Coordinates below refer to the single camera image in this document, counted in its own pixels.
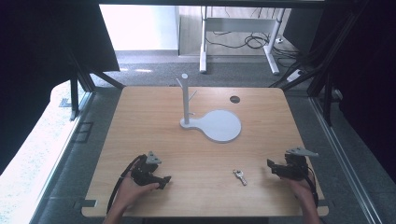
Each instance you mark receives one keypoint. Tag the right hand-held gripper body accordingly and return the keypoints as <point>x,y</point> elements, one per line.
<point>294,169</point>

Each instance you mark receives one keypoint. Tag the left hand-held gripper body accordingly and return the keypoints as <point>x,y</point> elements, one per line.
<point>144,174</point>

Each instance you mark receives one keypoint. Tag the person's right hand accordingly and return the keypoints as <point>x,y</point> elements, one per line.
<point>299,188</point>

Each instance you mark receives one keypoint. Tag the person's left hand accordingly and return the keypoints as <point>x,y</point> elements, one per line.
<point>129,194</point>

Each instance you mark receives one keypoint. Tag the small silver key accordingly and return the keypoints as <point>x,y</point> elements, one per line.
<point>240,177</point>

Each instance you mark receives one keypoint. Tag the white peg stand round base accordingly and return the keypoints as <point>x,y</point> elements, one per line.
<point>219,126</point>

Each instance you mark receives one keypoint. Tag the white power strip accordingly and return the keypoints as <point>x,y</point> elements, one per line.
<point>294,75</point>

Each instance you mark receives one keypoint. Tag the black curtain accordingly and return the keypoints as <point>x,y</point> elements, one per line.
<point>37,62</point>
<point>364,77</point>

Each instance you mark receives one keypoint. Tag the aluminium rail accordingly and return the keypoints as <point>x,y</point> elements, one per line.
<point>62,161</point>
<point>342,161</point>

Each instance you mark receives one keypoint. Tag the grey table bracket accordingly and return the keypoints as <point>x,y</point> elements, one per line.
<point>84,203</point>

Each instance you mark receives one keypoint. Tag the black metal frame strut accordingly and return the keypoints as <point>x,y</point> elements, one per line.
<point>327,84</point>
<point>77,90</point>

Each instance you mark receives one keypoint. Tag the white metal desk frame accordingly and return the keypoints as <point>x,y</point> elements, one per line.
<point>238,25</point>

